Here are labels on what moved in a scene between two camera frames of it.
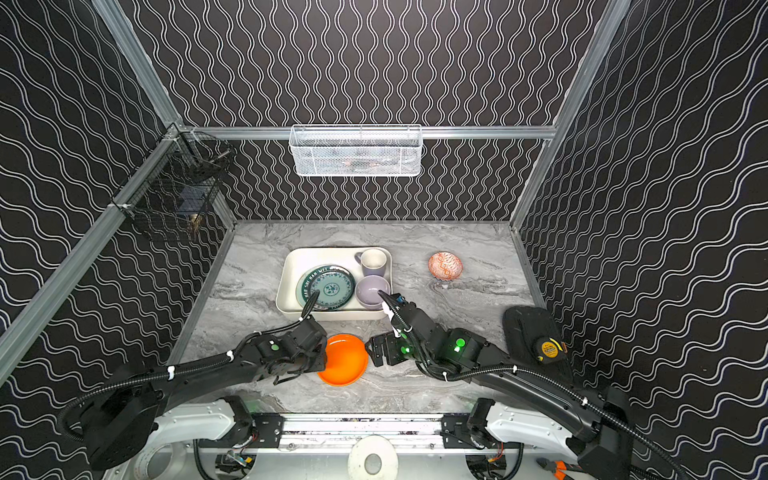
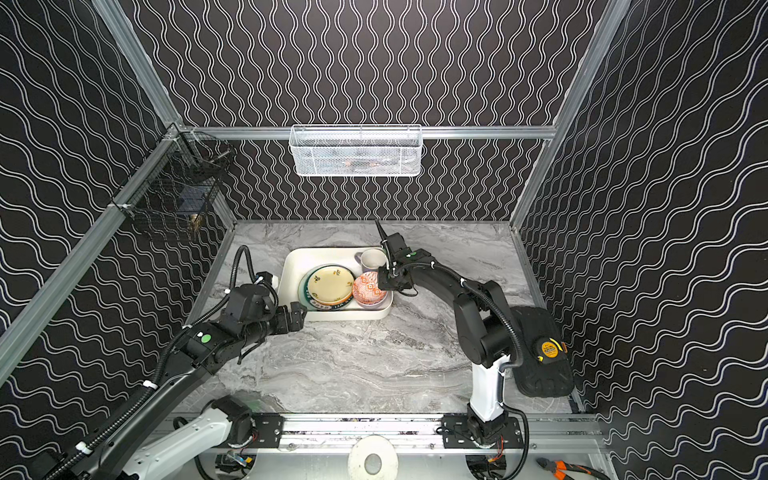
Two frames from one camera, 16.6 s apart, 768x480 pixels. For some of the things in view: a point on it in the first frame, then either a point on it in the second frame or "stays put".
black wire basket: (180, 180) stays put
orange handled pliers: (557, 467) stays put
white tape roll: (373, 444) stays put
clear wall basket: (355, 150) stays put
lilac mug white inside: (372, 261) stays put
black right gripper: (405, 315) -> (393, 248)
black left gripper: (310, 330) -> (288, 318)
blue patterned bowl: (445, 266) -> (366, 291)
